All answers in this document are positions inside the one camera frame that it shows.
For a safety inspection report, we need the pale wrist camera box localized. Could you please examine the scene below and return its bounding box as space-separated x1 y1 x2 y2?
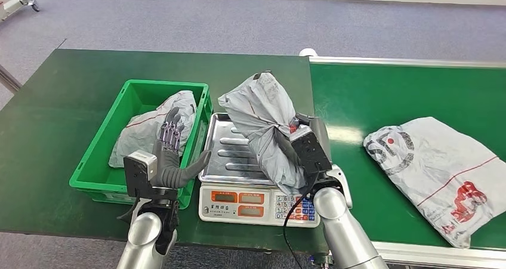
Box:
290 125 333 177
123 150 158 199

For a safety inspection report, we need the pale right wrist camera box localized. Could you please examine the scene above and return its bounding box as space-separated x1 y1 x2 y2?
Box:
290 125 333 177

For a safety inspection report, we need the green plastic crate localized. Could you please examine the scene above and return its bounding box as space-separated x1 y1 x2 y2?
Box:
69 79 214 210

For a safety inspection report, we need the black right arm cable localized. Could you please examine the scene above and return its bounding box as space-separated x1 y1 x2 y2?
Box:
282 172 321 269

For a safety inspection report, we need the white cart leg with wheel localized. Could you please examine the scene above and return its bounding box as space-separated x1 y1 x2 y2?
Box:
0 0 41 21

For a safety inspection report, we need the white mailer package black print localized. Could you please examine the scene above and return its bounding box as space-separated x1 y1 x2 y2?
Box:
363 117 506 249

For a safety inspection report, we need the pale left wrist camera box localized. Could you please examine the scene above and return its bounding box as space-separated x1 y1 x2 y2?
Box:
123 150 158 199

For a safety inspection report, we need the grey metal bar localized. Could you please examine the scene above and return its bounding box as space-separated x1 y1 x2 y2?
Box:
0 63 23 94

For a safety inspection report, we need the white scale with steel tray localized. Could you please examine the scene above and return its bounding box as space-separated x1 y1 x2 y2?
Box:
198 113 321 228

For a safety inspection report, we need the crumpled grey mailer package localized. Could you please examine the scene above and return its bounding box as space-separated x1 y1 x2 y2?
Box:
109 90 198 169

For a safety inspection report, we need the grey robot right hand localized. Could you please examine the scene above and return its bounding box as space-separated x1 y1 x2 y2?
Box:
273 113 332 165

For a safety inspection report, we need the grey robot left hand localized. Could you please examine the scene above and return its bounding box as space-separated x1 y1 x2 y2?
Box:
150 106 212 190

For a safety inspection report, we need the grey mailer package red print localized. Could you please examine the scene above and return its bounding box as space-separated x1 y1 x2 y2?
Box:
217 72 313 197

